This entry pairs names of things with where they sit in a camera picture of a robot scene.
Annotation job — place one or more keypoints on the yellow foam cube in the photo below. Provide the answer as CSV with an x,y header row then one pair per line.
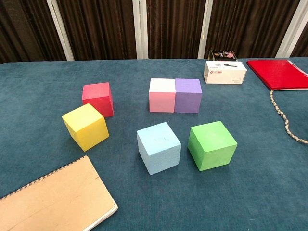
x,y
84,127

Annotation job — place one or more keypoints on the red foam cube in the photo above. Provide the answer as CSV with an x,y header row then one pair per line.
x,y
98,101

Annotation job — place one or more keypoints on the light blue foam cube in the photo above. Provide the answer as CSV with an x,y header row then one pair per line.
x,y
158,149

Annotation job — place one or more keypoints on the black luncheon meat tin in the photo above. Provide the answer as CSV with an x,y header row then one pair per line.
x,y
221,55

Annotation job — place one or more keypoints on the dark brown curtain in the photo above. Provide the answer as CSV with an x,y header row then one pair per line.
x,y
101,29

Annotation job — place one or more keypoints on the white cardboard box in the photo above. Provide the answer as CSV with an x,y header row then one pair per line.
x,y
225,73

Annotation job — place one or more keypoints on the red spiral notebook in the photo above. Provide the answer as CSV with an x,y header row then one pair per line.
x,y
279,73

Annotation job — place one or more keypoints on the tan spiral notebook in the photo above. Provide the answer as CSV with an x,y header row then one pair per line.
x,y
53,199

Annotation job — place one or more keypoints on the purple foam cube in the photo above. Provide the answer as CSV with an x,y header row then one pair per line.
x,y
187,98

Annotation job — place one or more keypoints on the blue felt table cover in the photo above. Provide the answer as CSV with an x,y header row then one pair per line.
x,y
36,96

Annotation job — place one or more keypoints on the green foam cube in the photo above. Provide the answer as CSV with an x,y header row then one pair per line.
x,y
211,146

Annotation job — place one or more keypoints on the pink foam cube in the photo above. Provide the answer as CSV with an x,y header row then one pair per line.
x,y
161,98

